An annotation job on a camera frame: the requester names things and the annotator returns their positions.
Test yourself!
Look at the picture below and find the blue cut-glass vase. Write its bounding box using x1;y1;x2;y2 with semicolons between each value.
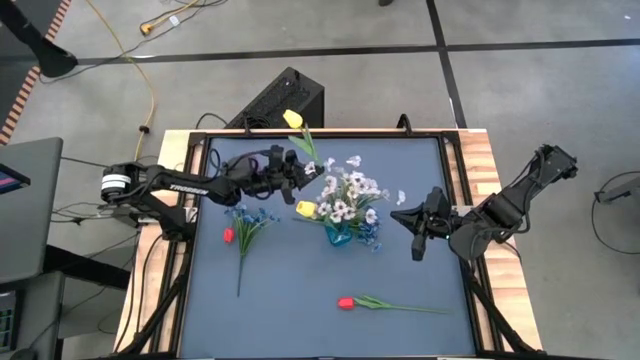
324;222;355;248

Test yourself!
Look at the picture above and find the white artificial flower bunch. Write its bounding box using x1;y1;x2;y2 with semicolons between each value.
304;154;362;226
344;169;407;226

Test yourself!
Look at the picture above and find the black stand leg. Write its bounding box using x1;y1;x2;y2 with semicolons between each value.
0;0;80;79

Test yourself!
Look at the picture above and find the grey desk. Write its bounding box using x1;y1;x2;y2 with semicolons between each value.
0;137;65;286

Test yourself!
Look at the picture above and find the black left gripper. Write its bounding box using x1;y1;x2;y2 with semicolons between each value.
231;151;326;207

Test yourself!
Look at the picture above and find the dark tablet screen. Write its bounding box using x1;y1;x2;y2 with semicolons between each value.
0;163;31;195

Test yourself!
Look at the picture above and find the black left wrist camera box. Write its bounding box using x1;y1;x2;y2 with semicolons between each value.
267;144;288;166

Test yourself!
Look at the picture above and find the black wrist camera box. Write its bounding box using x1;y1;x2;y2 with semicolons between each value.
267;144;288;166
423;186;450;209

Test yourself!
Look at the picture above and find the grey metal stand foot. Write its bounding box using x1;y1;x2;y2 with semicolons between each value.
593;175;640;205

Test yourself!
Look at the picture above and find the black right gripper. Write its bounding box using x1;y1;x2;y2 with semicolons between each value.
388;205;465;263

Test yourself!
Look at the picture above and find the yellow extension cable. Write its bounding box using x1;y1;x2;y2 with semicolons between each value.
83;0;201;162

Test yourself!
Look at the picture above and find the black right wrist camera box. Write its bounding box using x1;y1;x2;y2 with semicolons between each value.
423;186;450;209

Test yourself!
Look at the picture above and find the black computer tower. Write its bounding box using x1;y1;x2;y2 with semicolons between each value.
224;66;326;131

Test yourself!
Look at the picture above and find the dark equipment cart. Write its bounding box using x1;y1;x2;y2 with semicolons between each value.
0;272;66;360

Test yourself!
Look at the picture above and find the yellow artificial tulip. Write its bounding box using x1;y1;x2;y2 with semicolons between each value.
282;108;321;166
295;199;321;221

